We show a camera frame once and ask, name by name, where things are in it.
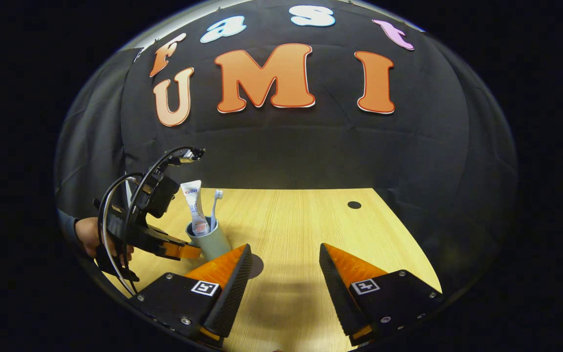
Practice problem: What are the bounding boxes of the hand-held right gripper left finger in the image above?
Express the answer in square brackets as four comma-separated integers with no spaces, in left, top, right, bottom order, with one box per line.
[129,243,253,344]

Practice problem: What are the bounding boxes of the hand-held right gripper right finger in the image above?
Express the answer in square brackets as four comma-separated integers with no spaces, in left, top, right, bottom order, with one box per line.
[319,243,444,346]

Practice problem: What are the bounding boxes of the light blue cup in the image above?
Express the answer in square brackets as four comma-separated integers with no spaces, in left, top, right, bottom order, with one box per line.
[185,218,232,262]

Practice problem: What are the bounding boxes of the dark brown round coaster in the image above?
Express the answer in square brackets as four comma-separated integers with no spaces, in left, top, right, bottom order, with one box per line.
[248,254,265,281]

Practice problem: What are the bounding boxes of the white toothpaste tube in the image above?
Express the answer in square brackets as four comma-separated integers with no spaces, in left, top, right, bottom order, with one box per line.
[180,180,211,237]

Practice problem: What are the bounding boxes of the white toothbrush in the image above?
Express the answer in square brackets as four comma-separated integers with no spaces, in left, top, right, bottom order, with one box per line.
[210,190,224,231]

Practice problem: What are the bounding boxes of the wooden desktop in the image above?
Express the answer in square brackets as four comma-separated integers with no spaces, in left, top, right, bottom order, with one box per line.
[100,188,443,352]

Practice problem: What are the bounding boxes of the black backdrop cloth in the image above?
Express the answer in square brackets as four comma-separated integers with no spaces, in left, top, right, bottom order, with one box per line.
[119,0,520,294]

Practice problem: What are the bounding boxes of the black cable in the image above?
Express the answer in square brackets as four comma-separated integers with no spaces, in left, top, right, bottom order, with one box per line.
[124,146,199,294]

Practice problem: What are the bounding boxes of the white cable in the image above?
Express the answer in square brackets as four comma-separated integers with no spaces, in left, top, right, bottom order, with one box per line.
[101,175,139,297]

